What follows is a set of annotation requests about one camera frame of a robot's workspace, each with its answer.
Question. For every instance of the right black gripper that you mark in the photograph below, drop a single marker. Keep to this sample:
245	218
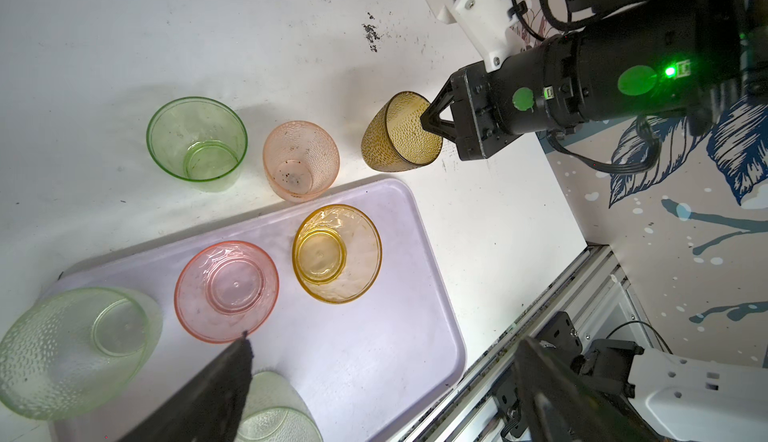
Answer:
483	112

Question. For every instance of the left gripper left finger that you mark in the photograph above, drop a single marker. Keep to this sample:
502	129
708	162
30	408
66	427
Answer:
209	407

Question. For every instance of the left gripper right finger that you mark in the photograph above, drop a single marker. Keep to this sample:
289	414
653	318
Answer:
586	412

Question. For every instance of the dark amber textured glass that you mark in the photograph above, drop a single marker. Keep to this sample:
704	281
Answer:
395	140

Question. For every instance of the tall pale green glass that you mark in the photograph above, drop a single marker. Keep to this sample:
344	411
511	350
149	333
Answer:
274	411

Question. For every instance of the pink faceted glass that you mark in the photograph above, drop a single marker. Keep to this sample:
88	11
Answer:
225	291

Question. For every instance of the pale green short glass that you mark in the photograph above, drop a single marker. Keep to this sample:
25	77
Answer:
77	350

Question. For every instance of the yellow faceted glass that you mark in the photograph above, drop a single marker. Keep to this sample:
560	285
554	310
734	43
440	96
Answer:
337	253

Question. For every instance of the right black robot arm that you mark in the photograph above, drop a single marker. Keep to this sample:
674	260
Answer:
672	66

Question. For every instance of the pale pink textured glass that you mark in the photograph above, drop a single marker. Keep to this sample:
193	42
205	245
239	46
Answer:
301	160

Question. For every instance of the small bright green glass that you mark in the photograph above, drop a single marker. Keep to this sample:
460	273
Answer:
199	141

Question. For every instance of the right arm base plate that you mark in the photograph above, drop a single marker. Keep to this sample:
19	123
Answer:
534	378

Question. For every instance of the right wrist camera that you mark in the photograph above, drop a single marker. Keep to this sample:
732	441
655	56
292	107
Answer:
492	27

